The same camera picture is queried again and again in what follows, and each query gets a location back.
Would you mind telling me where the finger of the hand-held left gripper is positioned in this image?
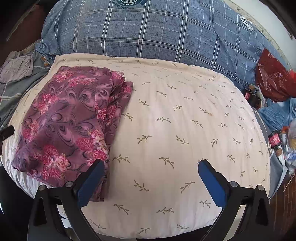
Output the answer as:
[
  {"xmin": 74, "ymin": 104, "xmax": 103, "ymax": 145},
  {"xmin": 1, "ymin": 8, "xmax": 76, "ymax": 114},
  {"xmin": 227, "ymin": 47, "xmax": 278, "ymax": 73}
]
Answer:
[{"xmin": 0, "ymin": 126, "xmax": 15, "ymax": 141}]

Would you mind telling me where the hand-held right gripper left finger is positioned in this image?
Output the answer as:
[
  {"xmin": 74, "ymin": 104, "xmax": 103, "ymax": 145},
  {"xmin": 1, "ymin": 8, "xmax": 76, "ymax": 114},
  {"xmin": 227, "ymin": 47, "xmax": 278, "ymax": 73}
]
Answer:
[{"xmin": 28, "ymin": 159, "xmax": 105, "ymax": 241}]

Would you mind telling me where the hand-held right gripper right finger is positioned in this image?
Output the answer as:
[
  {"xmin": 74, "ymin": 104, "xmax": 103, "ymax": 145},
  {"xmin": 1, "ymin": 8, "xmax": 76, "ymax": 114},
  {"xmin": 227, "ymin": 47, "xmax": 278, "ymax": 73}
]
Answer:
[{"xmin": 198, "ymin": 159, "xmax": 271, "ymax": 241}]

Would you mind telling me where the purple floral garment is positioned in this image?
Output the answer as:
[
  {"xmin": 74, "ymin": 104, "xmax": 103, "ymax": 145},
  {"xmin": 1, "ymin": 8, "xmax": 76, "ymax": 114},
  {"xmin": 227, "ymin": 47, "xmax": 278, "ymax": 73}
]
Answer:
[{"xmin": 11, "ymin": 66, "xmax": 134, "ymax": 202}]

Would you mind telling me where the cream leaf-print blanket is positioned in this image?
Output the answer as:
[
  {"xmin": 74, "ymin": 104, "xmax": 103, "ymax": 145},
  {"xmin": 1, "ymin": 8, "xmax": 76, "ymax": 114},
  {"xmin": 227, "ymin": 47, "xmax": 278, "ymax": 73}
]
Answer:
[{"xmin": 1, "ymin": 53, "xmax": 271, "ymax": 240}]

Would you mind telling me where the grey crumpled cloth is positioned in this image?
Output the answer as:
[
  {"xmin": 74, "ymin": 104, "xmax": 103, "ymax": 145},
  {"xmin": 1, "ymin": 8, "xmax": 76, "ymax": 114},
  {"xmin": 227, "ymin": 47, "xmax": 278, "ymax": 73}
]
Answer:
[{"xmin": 0, "ymin": 51, "xmax": 34, "ymax": 82}]

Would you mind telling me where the clear plastic bag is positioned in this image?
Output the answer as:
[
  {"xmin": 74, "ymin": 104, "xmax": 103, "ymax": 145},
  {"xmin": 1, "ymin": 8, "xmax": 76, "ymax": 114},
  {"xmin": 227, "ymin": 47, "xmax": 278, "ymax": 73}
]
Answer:
[{"xmin": 281, "ymin": 120, "xmax": 296, "ymax": 172}]

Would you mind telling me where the blue denim cloth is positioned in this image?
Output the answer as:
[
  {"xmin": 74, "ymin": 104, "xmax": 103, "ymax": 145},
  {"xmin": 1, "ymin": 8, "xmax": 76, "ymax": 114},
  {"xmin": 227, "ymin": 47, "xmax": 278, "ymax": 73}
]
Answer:
[{"xmin": 258, "ymin": 97, "xmax": 296, "ymax": 137}]

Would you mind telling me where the red plastic bag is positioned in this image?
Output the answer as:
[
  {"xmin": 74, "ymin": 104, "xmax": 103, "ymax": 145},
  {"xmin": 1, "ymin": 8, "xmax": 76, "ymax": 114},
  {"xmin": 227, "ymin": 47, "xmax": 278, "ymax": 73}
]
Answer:
[{"xmin": 257, "ymin": 48, "xmax": 296, "ymax": 102}]

